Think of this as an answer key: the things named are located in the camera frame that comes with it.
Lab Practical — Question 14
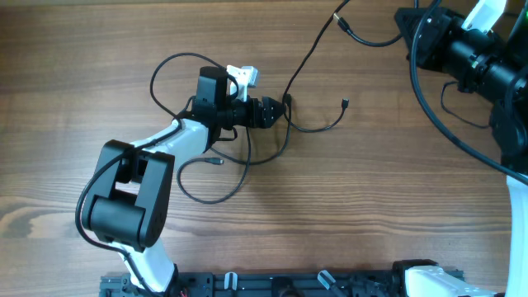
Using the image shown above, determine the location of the black USB cable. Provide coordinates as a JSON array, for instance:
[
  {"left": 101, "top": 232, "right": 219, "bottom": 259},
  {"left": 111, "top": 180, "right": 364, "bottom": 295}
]
[{"left": 332, "top": 12, "right": 403, "bottom": 49}]

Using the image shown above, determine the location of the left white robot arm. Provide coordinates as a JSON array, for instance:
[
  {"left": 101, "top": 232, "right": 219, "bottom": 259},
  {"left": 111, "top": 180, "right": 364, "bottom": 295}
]
[{"left": 75, "top": 66, "right": 285, "bottom": 296}]

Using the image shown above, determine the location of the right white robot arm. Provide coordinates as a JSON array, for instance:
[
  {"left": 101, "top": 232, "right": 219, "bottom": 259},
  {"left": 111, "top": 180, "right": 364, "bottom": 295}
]
[{"left": 394, "top": 0, "right": 527, "bottom": 296}]

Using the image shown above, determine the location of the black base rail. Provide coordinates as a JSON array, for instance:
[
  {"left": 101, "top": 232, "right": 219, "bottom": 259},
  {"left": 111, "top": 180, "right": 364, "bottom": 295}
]
[{"left": 99, "top": 270, "right": 404, "bottom": 297}]

